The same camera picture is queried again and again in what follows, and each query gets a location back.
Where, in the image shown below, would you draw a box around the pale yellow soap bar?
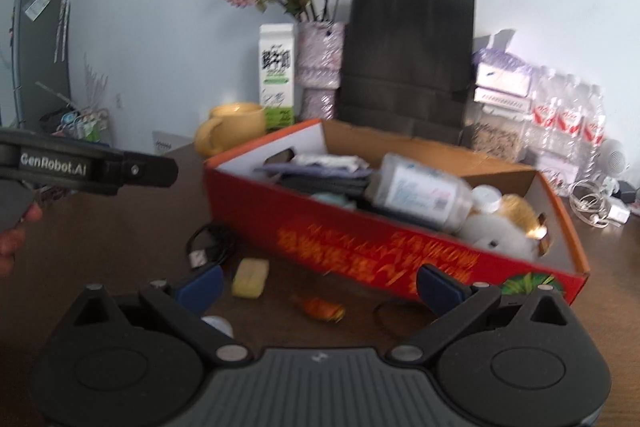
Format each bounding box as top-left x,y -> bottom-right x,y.
231,258 -> 271,299

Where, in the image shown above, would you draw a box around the red cardboard box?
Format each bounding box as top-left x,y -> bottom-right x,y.
202,118 -> 591,308

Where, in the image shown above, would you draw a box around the white plastic box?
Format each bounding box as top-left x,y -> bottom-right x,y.
307,192 -> 358,210

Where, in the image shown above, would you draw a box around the black paper bag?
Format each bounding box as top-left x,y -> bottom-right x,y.
337,0 -> 477,145

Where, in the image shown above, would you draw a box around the clear plastic bottle white label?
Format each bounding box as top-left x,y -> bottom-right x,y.
364,152 -> 475,233

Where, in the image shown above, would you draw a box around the white milk carton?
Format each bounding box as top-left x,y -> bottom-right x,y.
258,23 -> 296,131

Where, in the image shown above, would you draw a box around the blue-grey fabric cloth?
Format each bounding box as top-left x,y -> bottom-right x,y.
254,163 -> 368,180

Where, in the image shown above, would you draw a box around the dried lavender bunch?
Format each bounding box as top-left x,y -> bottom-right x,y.
82,54 -> 111,112

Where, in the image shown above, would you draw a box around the white bottle cap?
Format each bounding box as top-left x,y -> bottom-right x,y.
200,315 -> 235,339
471,185 -> 503,214

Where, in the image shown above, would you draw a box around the white charger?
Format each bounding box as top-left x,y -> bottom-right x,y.
602,202 -> 631,225

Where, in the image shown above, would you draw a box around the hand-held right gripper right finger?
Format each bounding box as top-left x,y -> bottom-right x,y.
416,264 -> 568,368

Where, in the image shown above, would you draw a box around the sheep plush toy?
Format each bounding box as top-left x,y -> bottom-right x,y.
457,194 -> 541,260

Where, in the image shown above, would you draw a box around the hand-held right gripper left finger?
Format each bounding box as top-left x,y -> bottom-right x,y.
72,263 -> 253,368

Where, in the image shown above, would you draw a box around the white earphones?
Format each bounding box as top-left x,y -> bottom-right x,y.
569,179 -> 613,225

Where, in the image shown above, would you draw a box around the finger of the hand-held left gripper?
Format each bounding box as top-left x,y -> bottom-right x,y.
116,152 -> 179,188

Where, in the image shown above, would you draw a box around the white padded pouch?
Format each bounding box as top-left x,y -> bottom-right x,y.
290,153 -> 371,172

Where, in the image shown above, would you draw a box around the clear jar of seeds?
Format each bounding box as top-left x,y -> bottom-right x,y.
462,107 -> 528,162

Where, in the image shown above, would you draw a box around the dark blue cloth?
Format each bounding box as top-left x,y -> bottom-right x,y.
277,173 -> 373,208

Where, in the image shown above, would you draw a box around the purple wrapped tissue pack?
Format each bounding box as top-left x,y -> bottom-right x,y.
472,48 -> 536,98

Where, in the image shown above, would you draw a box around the yellow mug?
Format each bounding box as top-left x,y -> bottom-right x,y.
194,103 -> 267,158

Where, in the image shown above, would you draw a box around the person's left hand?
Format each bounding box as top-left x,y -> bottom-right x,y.
0,203 -> 44,278

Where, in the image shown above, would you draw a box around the small orange carrot toy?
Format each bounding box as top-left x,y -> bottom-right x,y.
291,293 -> 347,323

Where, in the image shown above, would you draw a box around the dark grey panel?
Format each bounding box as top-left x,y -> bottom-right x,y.
10,0 -> 73,130

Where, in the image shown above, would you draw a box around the pink textured vase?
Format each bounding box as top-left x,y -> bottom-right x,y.
295,21 -> 346,120

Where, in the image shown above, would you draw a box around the clear water bottle red label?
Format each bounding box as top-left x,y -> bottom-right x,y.
530,67 -> 563,152
557,74 -> 586,158
580,84 -> 608,168

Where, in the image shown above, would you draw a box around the black usb cable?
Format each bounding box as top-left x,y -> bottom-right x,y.
186,222 -> 238,269

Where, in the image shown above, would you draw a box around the white printed tin box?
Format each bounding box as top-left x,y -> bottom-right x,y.
537,152 -> 583,195

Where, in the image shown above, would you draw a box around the metal wire rack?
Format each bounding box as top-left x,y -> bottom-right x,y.
37,107 -> 113,142

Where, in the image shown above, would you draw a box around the white flat box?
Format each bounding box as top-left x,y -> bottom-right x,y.
472,87 -> 533,112

